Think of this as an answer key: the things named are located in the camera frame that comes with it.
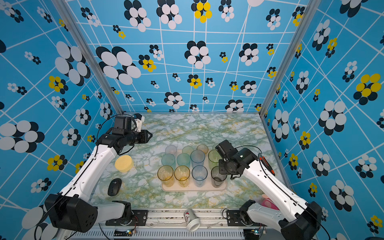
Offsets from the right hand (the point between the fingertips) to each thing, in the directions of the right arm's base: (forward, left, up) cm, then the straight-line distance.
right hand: (225, 168), depth 76 cm
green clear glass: (+11, +5, -9) cm, 15 cm away
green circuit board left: (-27, +47, -13) cm, 56 cm away
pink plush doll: (-13, -20, -9) cm, 26 cm away
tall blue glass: (-1, +13, -6) cm, 15 cm away
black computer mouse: (-6, +61, -11) cm, 62 cm away
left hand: (+15, +40, +10) cm, 44 cm away
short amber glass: (+18, +11, -9) cm, 23 cm away
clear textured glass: (+16, +32, -8) cm, 36 cm away
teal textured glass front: (+9, +32, -8) cm, 34 cm away
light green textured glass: (+16, +21, -7) cm, 27 cm away
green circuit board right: (-26, -11, -15) cm, 32 cm away
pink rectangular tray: (-1, +17, 0) cm, 17 cm away
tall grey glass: (-1, +3, -13) cm, 13 cm away
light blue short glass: (+11, +15, -10) cm, 21 cm away
